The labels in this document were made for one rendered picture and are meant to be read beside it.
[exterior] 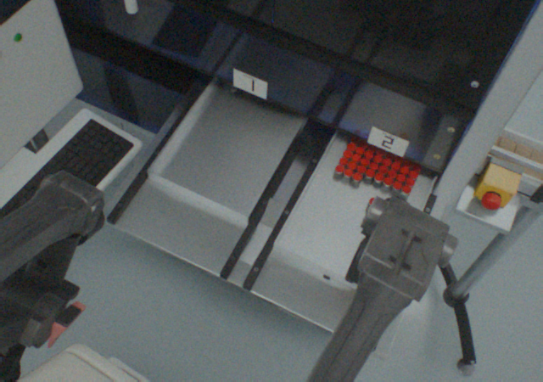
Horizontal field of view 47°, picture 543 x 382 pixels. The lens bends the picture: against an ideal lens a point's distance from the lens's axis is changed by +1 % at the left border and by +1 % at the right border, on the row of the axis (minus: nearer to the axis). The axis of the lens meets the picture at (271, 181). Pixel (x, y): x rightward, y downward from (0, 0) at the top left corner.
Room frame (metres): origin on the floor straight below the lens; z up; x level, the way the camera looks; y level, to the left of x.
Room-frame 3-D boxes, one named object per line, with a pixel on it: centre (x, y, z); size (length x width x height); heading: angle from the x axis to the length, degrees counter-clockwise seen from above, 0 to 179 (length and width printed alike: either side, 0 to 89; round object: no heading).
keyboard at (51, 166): (0.71, 0.51, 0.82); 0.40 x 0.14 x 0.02; 152
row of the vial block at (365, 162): (0.78, -0.25, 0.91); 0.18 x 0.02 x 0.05; 68
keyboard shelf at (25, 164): (0.73, 0.56, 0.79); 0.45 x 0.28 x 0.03; 152
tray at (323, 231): (0.68, -0.20, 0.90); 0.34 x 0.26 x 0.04; 158
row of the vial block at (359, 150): (0.80, -0.25, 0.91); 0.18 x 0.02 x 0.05; 68
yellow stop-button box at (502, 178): (0.72, -0.49, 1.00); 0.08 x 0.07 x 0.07; 159
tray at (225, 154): (0.83, 0.10, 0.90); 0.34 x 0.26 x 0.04; 159
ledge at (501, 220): (0.76, -0.52, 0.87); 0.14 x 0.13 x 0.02; 159
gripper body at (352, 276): (0.51, -0.21, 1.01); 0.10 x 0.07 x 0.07; 158
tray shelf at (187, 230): (0.70, -0.03, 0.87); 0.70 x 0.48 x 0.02; 69
